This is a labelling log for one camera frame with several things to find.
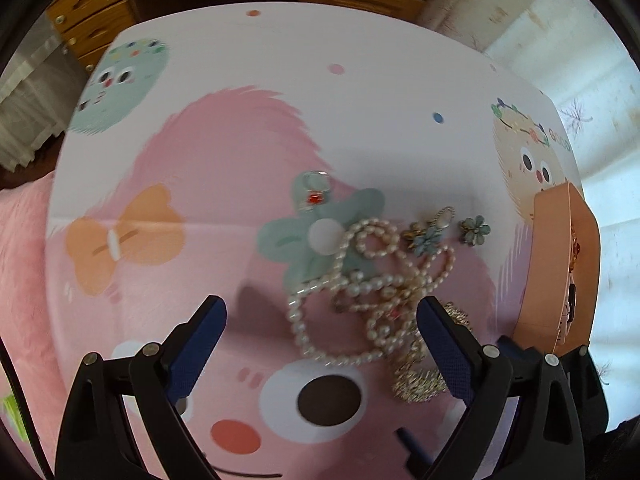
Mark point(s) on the blue flower earring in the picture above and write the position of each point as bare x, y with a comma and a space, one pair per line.
426, 241

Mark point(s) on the cartoon printed table mat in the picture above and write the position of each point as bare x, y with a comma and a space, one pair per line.
225, 135

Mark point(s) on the green object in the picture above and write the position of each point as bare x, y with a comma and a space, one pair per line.
10, 410

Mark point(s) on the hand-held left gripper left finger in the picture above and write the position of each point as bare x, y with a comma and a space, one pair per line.
196, 350

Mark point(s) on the small green flower earring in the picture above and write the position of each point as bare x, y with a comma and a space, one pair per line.
475, 230

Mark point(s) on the white lace cloth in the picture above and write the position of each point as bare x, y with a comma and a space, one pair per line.
30, 100

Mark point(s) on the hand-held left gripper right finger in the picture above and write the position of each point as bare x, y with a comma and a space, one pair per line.
445, 350

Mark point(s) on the pink quilted blanket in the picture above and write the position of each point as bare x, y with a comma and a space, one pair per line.
25, 260

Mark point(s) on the white teardrop earring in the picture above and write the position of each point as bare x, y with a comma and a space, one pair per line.
443, 217

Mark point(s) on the orange jewelry box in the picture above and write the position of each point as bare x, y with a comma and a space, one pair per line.
550, 260

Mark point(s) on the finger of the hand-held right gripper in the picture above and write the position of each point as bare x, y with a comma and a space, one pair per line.
592, 390
414, 452

